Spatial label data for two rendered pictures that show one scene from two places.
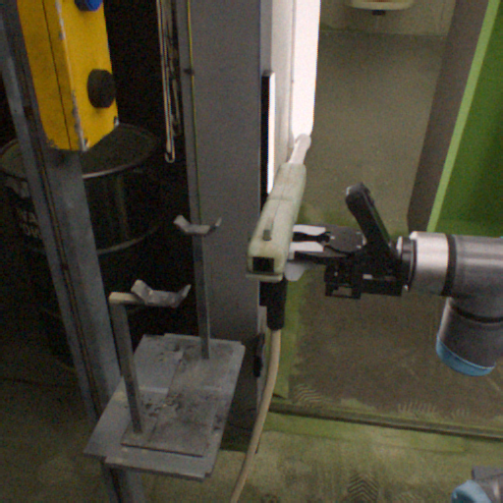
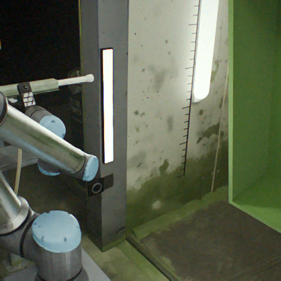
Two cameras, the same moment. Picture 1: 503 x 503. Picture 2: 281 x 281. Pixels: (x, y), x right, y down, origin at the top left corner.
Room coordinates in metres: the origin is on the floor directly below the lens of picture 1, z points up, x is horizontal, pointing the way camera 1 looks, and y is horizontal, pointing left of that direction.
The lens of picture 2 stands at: (-0.09, -1.40, 1.68)
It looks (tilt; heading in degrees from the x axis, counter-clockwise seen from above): 26 degrees down; 42
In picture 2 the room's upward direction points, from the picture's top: 2 degrees clockwise
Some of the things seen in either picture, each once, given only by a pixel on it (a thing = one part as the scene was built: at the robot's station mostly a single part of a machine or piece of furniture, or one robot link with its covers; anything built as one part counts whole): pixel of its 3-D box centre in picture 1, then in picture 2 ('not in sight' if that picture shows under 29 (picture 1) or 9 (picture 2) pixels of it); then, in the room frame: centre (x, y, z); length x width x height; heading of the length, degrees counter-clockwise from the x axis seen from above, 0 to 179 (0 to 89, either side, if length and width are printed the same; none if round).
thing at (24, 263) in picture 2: not in sight; (15, 262); (0.70, 0.29, 0.00); 0.12 x 0.12 x 0.01; 80
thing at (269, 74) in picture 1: (266, 200); (107, 108); (1.16, -0.03, 0.96); 0.06 x 0.02 x 0.63; 170
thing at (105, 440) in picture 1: (172, 395); (8, 157); (0.68, 0.15, 0.78); 0.31 x 0.23 x 0.01; 170
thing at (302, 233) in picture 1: (295, 245); not in sight; (0.67, -0.07, 1.12); 0.09 x 0.03 x 0.06; 72
